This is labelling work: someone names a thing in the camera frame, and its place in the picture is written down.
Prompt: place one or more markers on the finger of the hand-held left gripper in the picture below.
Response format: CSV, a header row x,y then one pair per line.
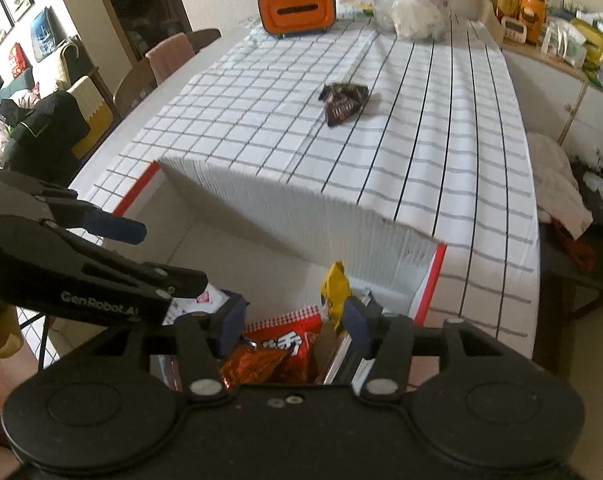
x,y
171,280
124,230

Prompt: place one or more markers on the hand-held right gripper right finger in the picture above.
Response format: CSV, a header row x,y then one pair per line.
x,y
355,325

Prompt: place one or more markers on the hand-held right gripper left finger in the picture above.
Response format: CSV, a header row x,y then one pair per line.
x,y
231,325

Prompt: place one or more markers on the white snack packet pink label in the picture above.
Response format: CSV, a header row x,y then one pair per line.
x,y
201,302

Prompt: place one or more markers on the yellow snack packet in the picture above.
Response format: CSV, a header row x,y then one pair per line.
x,y
334,287

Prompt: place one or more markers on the crinkly red-orange snack packet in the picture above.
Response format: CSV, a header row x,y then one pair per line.
x,y
254,365

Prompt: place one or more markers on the red snack packet white print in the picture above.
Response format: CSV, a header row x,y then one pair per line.
x,y
296,345

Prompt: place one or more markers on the white cardboard box red edges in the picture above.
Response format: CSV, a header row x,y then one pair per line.
x,y
281,210

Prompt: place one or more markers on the person's left hand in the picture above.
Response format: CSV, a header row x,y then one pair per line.
x,y
4,344

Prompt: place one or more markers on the black jacket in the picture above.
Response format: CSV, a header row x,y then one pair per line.
x,y
46,130

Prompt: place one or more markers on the yellow chair cover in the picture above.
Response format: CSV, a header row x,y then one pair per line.
x,y
89,105

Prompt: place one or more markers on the wooden chair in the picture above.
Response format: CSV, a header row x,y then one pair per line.
x,y
204,37
556,280
131,90

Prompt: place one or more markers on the pink towel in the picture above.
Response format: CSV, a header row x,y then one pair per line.
x,y
169,55

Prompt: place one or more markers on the white checked tablecloth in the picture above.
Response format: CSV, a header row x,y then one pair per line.
x,y
431,160

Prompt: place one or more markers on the blue cushion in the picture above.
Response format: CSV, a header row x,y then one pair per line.
x,y
46,32

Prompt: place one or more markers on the dark brown snack packet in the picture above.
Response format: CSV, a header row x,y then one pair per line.
x,y
341,107

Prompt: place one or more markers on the dark wooden cabinet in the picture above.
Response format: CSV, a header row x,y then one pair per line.
x,y
136,0

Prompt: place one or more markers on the orange cloth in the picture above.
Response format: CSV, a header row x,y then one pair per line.
x,y
574,247

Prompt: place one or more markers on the white cloth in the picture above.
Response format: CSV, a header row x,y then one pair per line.
x,y
556,185

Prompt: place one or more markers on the orange tissue box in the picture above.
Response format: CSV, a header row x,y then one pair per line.
x,y
296,20

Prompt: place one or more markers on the white wooden cabinet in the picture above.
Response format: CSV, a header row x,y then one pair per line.
x,y
546,90

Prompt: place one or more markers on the colourful flat packet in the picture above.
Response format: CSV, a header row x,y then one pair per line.
x,y
351,7

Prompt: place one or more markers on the clear plastic bag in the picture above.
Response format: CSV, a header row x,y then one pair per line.
x,y
411,10

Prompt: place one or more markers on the white kitchen timer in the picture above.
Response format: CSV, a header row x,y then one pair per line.
x,y
511,28

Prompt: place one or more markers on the white standing pouch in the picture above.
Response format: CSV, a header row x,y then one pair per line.
x,y
556,42

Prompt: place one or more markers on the amber glass jar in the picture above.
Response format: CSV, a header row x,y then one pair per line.
x,y
534,10

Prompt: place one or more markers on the green yellow packet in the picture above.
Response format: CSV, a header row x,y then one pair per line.
x,y
591,37

